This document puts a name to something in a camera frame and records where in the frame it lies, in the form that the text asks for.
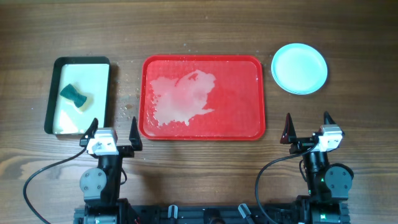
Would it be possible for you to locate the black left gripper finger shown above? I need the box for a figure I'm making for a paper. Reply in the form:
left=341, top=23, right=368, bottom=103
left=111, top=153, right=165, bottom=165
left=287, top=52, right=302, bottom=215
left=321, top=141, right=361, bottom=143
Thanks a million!
left=80, top=118, right=98, bottom=147
left=129, top=116, right=143, bottom=151

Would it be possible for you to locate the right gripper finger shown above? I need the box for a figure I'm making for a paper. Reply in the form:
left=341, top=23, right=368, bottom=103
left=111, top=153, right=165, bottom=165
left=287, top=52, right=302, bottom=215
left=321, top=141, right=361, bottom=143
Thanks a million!
left=280, top=113, right=297, bottom=144
left=323, top=111, right=336, bottom=124

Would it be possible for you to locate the green and yellow sponge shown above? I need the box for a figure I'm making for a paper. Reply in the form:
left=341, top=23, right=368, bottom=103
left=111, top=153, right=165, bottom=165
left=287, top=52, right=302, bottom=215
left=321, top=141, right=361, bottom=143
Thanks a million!
left=60, top=84, right=93, bottom=113

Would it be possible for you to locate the light blue plate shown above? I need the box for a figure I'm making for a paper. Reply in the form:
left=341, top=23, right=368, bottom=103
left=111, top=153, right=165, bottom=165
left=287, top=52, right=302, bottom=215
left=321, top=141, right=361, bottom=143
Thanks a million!
left=271, top=43, right=328, bottom=95

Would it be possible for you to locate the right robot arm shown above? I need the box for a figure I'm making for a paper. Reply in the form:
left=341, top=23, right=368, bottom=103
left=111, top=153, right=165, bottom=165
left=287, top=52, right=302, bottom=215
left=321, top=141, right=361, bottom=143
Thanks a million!
left=133, top=112, right=354, bottom=224

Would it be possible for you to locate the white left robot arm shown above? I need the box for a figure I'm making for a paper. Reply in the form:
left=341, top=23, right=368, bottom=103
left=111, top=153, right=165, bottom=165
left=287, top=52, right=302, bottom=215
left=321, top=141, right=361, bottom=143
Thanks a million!
left=73, top=118, right=142, bottom=224

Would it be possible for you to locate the black water tray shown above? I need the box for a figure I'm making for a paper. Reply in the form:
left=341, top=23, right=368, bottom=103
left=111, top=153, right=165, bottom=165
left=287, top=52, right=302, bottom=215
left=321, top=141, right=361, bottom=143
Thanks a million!
left=44, top=56, right=111, bottom=135

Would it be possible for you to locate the red plastic tray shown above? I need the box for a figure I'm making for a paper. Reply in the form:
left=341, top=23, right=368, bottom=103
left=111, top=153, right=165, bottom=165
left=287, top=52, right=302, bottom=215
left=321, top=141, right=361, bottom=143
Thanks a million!
left=139, top=55, right=266, bottom=141

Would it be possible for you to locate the black right camera cable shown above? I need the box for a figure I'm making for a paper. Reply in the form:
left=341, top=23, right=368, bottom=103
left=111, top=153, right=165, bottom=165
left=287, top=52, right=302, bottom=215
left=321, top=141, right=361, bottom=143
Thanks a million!
left=254, top=143, right=318, bottom=224

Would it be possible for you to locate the black camera cable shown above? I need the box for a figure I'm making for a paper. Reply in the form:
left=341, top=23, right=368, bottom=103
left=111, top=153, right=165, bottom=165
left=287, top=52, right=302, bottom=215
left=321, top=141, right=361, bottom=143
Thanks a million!
left=254, top=143, right=318, bottom=224
left=22, top=146, right=90, bottom=224

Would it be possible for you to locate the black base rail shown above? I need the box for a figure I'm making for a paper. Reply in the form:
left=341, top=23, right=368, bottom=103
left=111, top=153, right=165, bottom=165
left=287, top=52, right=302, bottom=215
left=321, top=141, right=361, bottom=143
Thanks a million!
left=73, top=203, right=351, bottom=224

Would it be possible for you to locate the black left camera cable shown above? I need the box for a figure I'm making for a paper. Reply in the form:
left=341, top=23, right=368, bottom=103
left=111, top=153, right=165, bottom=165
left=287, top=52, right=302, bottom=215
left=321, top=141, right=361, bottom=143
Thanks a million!
left=22, top=146, right=90, bottom=224

